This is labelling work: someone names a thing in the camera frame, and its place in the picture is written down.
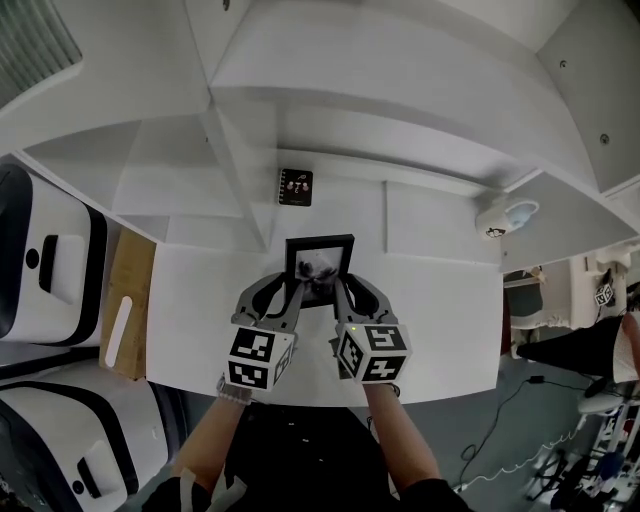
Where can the black picture frame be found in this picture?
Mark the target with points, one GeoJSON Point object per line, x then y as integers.
{"type": "Point", "coordinates": [320, 250]}

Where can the white cartoon mug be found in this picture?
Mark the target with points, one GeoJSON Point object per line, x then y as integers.
{"type": "Point", "coordinates": [492, 220]}

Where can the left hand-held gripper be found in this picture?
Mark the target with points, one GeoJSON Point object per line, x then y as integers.
{"type": "Point", "coordinates": [255, 355]}

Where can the white and black robot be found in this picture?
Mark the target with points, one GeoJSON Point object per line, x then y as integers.
{"type": "Point", "coordinates": [75, 440]}
{"type": "Point", "coordinates": [50, 215]}

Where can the white ornate chair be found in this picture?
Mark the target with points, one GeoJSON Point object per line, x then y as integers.
{"type": "Point", "coordinates": [550, 315]}

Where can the person's right forearm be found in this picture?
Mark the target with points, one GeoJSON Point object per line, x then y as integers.
{"type": "Point", "coordinates": [400, 435]}

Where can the brown cardboard box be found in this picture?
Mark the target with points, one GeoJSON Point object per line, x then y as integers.
{"type": "Point", "coordinates": [127, 280]}

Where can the person's black clothing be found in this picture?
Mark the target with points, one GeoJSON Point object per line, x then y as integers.
{"type": "Point", "coordinates": [310, 460]}

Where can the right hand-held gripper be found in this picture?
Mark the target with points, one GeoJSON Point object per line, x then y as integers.
{"type": "Point", "coordinates": [375, 352]}

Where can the person's left forearm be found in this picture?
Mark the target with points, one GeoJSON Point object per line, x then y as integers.
{"type": "Point", "coordinates": [210, 440]}

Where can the black spiral notebook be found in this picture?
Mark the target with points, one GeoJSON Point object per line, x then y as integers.
{"type": "Point", "coordinates": [296, 187]}

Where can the slatted cabinet door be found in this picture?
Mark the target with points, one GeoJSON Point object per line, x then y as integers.
{"type": "Point", "coordinates": [30, 45]}

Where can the white shelf unit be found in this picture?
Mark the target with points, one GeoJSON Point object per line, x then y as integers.
{"type": "Point", "coordinates": [350, 75]}

